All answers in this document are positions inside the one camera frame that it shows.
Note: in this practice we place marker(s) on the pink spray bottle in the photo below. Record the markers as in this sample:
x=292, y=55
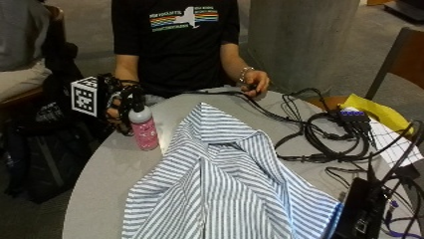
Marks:
x=145, y=130

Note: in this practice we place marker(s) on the white marker cube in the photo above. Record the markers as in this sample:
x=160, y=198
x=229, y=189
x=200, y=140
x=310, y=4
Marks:
x=84, y=97

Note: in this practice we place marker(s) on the grey concrete pillar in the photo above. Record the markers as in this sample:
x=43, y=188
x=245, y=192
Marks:
x=301, y=40

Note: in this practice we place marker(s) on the the person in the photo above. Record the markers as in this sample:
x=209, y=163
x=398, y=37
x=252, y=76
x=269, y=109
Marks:
x=177, y=49

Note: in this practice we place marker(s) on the black backpack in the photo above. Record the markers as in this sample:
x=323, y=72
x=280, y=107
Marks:
x=48, y=149

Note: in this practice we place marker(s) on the black usb hub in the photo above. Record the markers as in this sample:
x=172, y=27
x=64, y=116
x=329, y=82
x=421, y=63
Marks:
x=354, y=116

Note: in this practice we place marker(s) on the wooden bench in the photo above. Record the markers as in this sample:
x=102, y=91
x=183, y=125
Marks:
x=18, y=97

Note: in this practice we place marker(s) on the blue white striped shirt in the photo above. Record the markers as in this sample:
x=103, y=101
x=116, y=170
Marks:
x=229, y=179

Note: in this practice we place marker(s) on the yellow bag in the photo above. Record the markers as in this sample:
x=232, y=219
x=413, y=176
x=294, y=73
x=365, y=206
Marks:
x=379, y=111

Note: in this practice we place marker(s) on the white grid paper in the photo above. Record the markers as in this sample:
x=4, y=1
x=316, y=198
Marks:
x=395, y=142

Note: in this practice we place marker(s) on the wooden chair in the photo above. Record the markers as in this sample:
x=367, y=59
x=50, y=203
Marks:
x=409, y=53

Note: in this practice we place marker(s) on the black electronics box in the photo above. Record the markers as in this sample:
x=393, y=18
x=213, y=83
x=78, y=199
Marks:
x=362, y=209

